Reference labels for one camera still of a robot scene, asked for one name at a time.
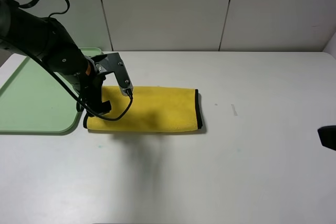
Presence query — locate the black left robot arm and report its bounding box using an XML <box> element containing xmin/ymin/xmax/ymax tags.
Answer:
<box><xmin>1</xmin><ymin>0</ymin><xmax>111</xmax><ymax>115</ymax></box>

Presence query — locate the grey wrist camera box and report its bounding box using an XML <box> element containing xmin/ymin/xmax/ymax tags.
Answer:
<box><xmin>91</xmin><ymin>52</ymin><xmax>133</xmax><ymax>98</ymax></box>

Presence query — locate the light green plastic tray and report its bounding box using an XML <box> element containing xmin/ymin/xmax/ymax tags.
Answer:
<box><xmin>0</xmin><ymin>47</ymin><xmax>103</xmax><ymax>136</ymax></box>

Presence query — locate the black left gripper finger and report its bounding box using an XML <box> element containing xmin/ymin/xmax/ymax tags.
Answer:
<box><xmin>87</xmin><ymin>100</ymin><xmax>111</xmax><ymax>115</ymax></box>

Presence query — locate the black camera cable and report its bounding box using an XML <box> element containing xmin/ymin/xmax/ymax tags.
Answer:
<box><xmin>0</xmin><ymin>0</ymin><xmax>134</xmax><ymax>122</ymax></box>

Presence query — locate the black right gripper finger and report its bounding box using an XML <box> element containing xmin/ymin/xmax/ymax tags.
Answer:
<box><xmin>318</xmin><ymin>125</ymin><xmax>336</xmax><ymax>151</ymax></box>

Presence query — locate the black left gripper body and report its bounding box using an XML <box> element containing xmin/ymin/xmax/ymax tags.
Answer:
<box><xmin>75</xmin><ymin>56</ymin><xmax>106</xmax><ymax>105</ymax></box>

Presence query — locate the yellow towel with black trim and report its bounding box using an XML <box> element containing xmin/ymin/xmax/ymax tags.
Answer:
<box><xmin>83</xmin><ymin>86</ymin><xmax>203</xmax><ymax>133</ymax></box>

